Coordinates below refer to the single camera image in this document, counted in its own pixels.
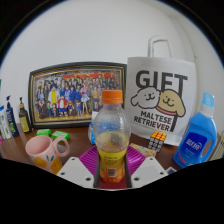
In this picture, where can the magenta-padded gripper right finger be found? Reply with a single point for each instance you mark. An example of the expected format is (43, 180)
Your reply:
(148, 170)

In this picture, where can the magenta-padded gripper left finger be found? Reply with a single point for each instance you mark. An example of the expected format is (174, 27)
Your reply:
(75, 171)

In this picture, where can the orange drink bottle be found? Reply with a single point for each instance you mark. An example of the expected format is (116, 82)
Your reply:
(111, 133)

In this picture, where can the beige snack packet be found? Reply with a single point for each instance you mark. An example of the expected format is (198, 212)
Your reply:
(143, 150)

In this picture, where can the puzzle cube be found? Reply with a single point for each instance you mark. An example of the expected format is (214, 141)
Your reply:
(157, 141)

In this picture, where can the pink printed mug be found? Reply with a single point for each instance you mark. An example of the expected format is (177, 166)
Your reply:
(41, 151)

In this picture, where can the blue tissue pack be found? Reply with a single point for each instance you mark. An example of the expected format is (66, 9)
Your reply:
(91, 130)

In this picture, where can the blue detergent bottle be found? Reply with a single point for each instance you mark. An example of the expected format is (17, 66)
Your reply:
(196, 140)

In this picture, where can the dark pump bottle yellow label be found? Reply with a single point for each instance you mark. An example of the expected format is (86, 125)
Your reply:
(24, 121)

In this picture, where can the framed group photo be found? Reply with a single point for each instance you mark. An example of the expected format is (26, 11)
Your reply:
(73, 93)

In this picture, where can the dark blue pump bottle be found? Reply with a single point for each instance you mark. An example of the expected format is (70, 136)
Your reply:
(12, 120)

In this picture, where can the white bottle with blue cap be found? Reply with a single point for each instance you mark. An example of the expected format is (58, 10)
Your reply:
(4, 125)

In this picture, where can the white printed gift bag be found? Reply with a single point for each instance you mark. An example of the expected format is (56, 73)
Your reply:
(160, 83)

